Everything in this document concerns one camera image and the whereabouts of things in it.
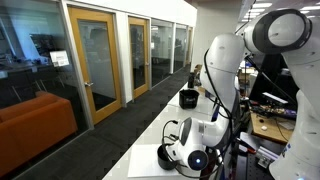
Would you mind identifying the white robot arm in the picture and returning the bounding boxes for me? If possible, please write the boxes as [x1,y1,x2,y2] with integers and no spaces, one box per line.
[164,9,320,180]

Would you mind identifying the far wooden glass door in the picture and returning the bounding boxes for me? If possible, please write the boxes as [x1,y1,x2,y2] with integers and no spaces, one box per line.
[128,17,149,98]

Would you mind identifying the black computer monitor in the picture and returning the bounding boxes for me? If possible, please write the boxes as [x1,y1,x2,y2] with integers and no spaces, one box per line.
[249,54,299,110]

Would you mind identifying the near wooden glass door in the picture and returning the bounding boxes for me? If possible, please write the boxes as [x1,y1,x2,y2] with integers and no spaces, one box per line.
[68,7,121,124]

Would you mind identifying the orange sofa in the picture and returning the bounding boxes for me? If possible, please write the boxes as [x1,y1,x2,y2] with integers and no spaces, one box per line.
[0,91,77,177]

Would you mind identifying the wooden board with electronics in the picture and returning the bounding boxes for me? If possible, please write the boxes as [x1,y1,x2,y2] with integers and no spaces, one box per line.
[250,110,295,144]

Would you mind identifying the wooden glass door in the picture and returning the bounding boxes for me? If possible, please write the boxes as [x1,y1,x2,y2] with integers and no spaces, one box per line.
[128,17,149,98]
[68,7,121,124]

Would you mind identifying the black orange clamp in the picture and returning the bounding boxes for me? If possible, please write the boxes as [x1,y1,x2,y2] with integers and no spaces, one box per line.
[237,138,256,154]

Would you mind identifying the white paper sign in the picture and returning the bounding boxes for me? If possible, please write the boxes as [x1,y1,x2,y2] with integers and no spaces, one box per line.
[50,50,69,67]

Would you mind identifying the black mug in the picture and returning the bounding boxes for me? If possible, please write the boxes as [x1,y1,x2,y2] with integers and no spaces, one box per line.
[157,145,177,170]

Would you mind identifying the white paper sheet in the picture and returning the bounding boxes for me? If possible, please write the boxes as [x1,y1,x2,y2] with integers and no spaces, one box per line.
[128,144,179,178]

